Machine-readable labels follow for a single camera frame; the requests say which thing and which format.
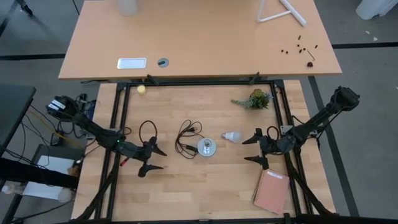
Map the black beam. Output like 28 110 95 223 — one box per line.
0 157 78 189

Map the clear plastic bottle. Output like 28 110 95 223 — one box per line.
1 183 24 195

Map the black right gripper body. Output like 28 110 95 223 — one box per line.
259 136 292 156

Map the white tripod stand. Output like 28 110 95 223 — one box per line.
256 0 308 27

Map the tan wooden desk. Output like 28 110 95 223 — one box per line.
58 0 343 81

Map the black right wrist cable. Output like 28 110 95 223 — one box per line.
266 125 280 141

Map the chrome lamp socket base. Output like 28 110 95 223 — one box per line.
197 138 218 158

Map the black lamp power cord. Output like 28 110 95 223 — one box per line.
174 119 205 160

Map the black side desk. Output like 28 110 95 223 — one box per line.
0 83 37 156

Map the white sheet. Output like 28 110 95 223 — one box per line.
23 155 75 200

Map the white cylindrical container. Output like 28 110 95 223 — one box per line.
116 0 139 16

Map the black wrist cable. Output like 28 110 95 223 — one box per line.
138 120 159 144
266 125 280 141

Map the white bag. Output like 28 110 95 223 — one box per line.
356 0 398 20

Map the silver rectangular desk plate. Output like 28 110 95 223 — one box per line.
117 57 147 70

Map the black floor cable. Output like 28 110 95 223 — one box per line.
58 93 97 138

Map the potted green succulent plant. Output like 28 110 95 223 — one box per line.
230 88 273 110

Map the pink spiral notebook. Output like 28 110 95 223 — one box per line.
251 167 290 215

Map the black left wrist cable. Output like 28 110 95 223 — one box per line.
138 120 159 144

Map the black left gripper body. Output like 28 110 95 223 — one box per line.
124 142 155 162

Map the white lightbulb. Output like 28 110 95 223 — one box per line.
221 130 243 144

